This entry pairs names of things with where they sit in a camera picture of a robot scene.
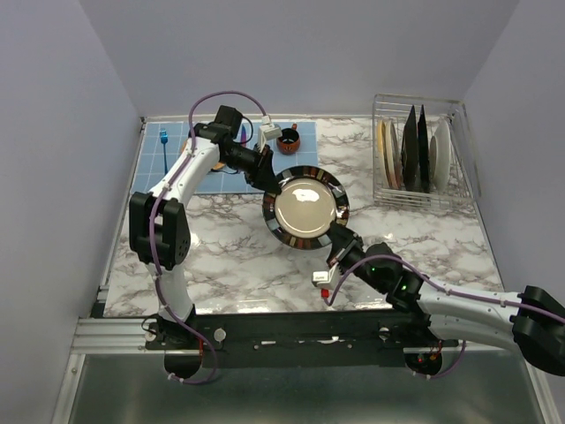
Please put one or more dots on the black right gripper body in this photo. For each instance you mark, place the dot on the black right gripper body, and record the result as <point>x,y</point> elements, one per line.
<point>348,255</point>

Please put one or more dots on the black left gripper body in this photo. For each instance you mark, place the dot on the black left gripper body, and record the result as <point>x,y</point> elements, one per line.
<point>254,177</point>

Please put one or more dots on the black rimmed striped plate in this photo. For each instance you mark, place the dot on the black rimmed striped plate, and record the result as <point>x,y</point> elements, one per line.
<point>311,199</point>

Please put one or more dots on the teal and red plate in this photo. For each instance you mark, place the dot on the teal and red plate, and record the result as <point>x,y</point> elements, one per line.
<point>442,162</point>

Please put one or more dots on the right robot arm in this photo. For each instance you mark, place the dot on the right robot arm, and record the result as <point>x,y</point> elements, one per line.
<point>531,321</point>

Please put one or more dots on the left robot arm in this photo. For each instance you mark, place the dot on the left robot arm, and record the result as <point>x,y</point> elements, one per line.
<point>158,229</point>

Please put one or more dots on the iridescent knife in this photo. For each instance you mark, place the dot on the iridescent knife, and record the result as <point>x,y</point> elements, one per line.
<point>243,135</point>

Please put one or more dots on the brown ceramic mug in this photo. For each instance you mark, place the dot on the brown ceramic mug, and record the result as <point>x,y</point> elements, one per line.
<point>289,142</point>

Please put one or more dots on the blue fork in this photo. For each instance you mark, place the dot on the blue fork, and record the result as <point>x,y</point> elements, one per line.
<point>164,139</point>

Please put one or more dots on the brown rimmed plate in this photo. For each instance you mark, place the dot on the brown rimmed plate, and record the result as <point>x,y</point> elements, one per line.
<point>393,161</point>

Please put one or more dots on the blue grid placemat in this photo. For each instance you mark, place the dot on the blue grid placemat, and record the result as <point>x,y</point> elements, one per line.
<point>149,175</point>

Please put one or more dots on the yellow rimmed plate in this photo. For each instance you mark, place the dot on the yellow rimmed plate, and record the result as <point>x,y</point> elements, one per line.
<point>381,156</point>

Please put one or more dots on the black square plate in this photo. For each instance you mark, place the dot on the black square plate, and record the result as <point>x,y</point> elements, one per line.
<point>423,152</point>
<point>409,151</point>

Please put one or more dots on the small white plate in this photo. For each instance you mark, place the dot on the small white plate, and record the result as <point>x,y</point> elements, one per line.
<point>433,156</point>

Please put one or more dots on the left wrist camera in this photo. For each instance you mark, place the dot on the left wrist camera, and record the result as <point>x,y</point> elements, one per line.
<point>267,132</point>

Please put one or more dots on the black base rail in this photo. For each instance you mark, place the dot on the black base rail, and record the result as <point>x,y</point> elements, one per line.
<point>307,339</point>

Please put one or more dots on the wire dish rack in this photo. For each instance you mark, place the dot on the wire dish rack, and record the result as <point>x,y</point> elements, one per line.
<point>463,182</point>

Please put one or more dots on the aluminium frame extrusion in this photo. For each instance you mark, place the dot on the aluminium frame extrusion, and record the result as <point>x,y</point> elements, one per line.
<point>108,336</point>

